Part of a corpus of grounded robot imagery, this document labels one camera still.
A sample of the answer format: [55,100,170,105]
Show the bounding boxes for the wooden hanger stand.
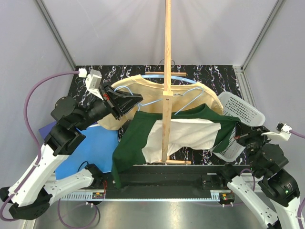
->
[144,0,192,166]

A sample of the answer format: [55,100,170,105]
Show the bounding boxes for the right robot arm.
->
[216,123,305,229]

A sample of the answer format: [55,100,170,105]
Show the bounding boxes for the green and white t shirt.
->
[112,104,241,188]

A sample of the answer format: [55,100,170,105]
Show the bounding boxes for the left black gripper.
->
[75,82,143,131]

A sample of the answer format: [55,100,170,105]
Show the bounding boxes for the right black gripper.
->
[234,120,273,173]

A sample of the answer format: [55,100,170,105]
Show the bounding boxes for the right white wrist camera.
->
[261,122,292,141]

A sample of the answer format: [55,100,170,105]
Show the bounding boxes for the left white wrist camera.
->
[78,68,103,100]

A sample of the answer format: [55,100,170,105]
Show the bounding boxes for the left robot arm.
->
[0,84,143,221]

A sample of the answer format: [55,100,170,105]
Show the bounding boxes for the white plastic basket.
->
[213,92,265,162]

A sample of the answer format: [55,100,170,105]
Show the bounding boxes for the blue folder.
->
[55,125,119,180]

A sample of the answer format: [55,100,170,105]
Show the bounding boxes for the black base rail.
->
[96,165,229,201]

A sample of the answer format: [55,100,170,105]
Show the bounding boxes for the black marbled mat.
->
[68,65,242,165]

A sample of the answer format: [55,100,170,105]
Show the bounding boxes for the purple folder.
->
[38,120,101,144]

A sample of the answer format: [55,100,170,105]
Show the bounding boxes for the cream yellow t shirt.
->
[97,75,223,130]

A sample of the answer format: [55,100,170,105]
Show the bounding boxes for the light blue wire hanger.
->
[113,85,205,115]

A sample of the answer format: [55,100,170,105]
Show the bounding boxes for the white slotted cable duct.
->
[61,192,105,201]

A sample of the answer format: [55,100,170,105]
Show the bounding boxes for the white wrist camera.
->
[78,68,103,100]
[261,122,292,141]

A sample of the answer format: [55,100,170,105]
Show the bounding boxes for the light blue plastic hanger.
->
[141,74,196,84]

